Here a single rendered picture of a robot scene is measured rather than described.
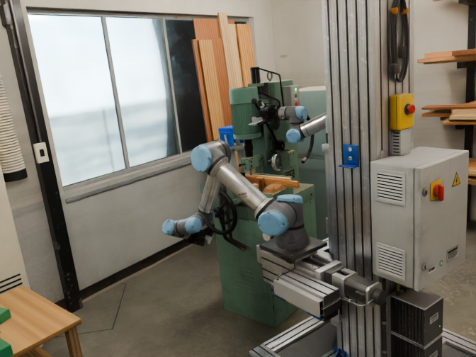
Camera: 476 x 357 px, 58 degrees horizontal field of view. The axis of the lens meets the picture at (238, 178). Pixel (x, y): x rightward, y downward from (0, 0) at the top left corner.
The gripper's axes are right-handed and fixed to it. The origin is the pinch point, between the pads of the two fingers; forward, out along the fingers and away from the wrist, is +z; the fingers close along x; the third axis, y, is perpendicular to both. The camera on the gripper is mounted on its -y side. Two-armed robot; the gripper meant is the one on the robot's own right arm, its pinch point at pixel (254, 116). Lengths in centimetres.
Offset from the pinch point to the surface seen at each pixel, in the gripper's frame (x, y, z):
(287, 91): -34.5, -10.5, -2.2
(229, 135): -35, -54, 74
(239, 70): -138, -65, 131
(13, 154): 80, 46, 118
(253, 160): 10.8, -27.6, 9.2
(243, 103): -4.8, 6.7, 7.6
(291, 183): 18.9, -37.2, -18.5
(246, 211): 41, -41, 6
